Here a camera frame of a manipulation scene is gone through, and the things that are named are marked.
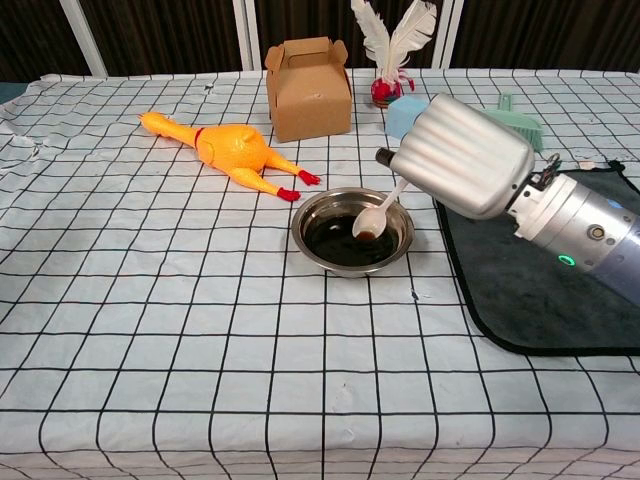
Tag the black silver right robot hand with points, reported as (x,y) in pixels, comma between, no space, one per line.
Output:
(465,155)

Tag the white plastic spoon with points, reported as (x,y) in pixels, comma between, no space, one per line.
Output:
(371,222)

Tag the green hand brush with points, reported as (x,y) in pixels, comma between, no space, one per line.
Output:
(527,130)

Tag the dark grey square mat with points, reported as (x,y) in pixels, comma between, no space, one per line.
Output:
(525,310)

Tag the steel bowl with dark liquid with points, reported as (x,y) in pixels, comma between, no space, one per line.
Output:
(325,250)

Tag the light blue foam cube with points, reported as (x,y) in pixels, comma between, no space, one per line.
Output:
(400,117)

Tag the white feather red shuttlecock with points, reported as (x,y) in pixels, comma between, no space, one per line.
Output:
(387,90)

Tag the brown cardboard gable box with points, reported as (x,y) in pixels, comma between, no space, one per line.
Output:
(310,100)

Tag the yellow rubber chicken toy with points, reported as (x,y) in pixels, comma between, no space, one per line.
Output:
(230,150)

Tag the white black-grid tablecloth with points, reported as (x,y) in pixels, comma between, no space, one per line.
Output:
(200,325)

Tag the white partition post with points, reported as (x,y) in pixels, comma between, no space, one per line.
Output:
(250,35)
(85,40)
(447,40)

